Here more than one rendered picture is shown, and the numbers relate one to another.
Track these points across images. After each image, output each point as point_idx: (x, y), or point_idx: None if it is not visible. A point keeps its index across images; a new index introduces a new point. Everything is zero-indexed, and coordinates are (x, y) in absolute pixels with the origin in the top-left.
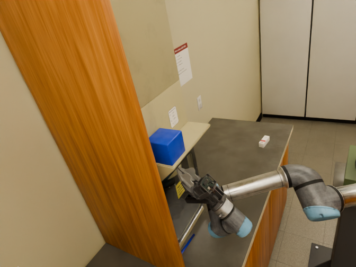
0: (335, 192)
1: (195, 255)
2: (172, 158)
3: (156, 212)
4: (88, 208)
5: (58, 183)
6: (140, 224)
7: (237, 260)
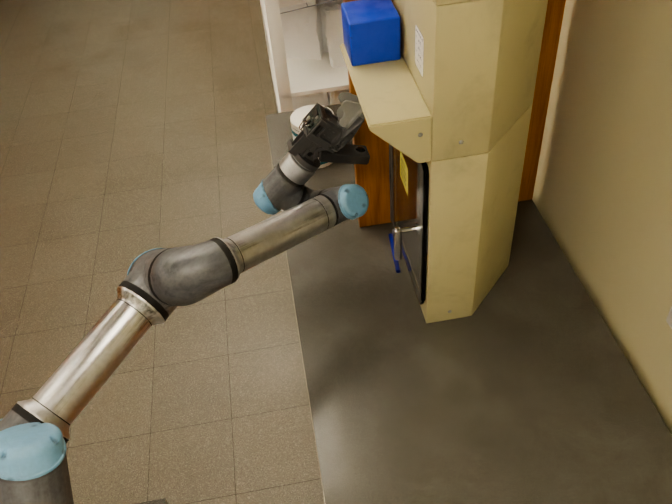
0: (128, 280)
1: (368, 250)
2: (343, 33)
3: None
4: (552, 122)
5: None
6: None
7: (300, 275)
